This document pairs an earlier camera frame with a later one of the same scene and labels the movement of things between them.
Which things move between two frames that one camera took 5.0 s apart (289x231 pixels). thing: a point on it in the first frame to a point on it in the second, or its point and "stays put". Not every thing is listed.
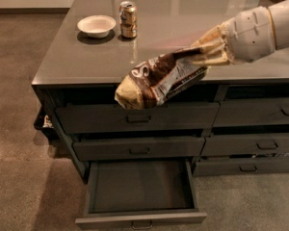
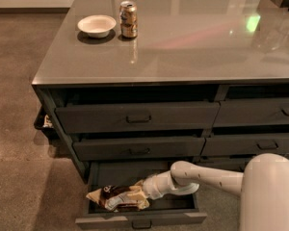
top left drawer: [112, 117] stays put
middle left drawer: [139, 149] stays put
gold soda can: [128, 19] stays put
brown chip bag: [159, 79] to [114, 196]
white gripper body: [250, 34] to [151, 187]
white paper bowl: [96, 26] stays put
